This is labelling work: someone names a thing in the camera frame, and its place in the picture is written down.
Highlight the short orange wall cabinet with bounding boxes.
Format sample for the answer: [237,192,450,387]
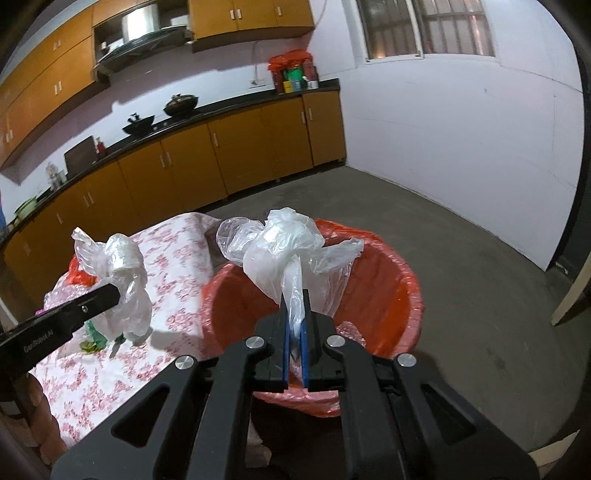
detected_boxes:
[188,0,315,40]

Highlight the red lined plastic bin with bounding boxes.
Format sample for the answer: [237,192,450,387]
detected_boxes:
[201,219,423,418]

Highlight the barred window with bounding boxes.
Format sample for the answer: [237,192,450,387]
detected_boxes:
[355,0,497,63]

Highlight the brown cutting board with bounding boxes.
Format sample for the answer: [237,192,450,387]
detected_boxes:
[64,136,99,175]

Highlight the pink floral tablecloth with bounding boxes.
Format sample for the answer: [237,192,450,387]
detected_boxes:
[28,211,273,462]

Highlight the black wok with lid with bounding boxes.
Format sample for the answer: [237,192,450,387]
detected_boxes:
[163,93,200,117]

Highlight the green wrapper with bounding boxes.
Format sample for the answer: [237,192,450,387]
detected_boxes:
[81,323,112,354]

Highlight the large red plastic bag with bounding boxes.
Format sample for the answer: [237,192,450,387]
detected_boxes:
[68,256,100,287]

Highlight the beige wooden board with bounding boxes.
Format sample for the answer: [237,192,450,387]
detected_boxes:
[551,249,591,326]

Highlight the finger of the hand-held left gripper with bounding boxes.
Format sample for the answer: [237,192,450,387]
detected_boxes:
[55,282,122,331]

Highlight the clear knotted plastic bag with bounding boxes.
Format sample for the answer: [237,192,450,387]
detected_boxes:
[216,209,365,342]
[71,227,154,347]

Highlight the red bag on shelf items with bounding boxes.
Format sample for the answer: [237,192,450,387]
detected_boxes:
[268,50,319,93]

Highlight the long orange wall cabinet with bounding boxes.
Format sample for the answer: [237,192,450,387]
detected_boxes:
[0,0,95,169]

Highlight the person's left hand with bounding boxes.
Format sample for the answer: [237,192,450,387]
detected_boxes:
[22,382,68,467]

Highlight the black kitchen countertop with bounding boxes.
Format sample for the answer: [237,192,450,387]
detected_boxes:
[0,78,340,241]

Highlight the pale crumpled plastic wrap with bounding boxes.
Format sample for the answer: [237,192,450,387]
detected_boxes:
[336,320,368,349]

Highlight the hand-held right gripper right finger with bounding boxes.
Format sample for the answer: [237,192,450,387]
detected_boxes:
[299,287,540,480]

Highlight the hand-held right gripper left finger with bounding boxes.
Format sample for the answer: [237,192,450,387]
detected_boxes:
[50,305,291,480]

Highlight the orange base kitchen cabinets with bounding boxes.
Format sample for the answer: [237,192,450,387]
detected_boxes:
[2,90,348,278]

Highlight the steel range hood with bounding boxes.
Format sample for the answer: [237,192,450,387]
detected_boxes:
[93,2,195,75]

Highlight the black open wok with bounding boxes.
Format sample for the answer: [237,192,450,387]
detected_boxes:
[122,113,156,136]

